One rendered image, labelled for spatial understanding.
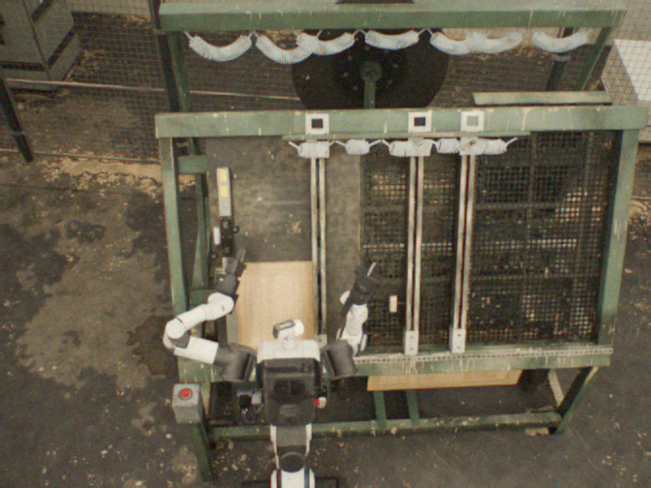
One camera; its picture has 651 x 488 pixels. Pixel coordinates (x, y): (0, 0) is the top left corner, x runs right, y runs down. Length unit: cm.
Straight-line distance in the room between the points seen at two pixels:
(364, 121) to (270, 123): 41
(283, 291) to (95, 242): 240
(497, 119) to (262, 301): 139
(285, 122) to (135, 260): 245
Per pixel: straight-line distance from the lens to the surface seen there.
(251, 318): 320
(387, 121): 290
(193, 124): 290
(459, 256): 313
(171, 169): 299
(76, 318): 479
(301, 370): 261
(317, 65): 336
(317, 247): 304
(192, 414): 321
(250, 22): 317
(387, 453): 402
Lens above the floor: 362
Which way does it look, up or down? 47 degrees down
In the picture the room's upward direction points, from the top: 2 degrees clockwise
